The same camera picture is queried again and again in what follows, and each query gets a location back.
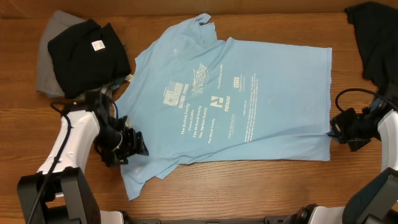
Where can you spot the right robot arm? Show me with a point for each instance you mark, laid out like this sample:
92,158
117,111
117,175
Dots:
376,189

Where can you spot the dark garment at right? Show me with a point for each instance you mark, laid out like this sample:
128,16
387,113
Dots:
375,28

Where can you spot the folded grey garment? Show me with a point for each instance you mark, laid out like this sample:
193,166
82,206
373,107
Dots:
46,81

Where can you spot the folded black garment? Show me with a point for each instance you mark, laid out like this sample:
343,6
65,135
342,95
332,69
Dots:
87,56

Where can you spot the light blue printed t-shirt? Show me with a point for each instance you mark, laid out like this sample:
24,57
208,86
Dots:
196,98

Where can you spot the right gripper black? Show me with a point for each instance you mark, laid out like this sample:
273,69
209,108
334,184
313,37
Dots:
339,130

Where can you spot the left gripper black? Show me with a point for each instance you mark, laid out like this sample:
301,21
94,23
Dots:
135,142

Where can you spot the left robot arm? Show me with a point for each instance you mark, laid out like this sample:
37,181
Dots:
59,191

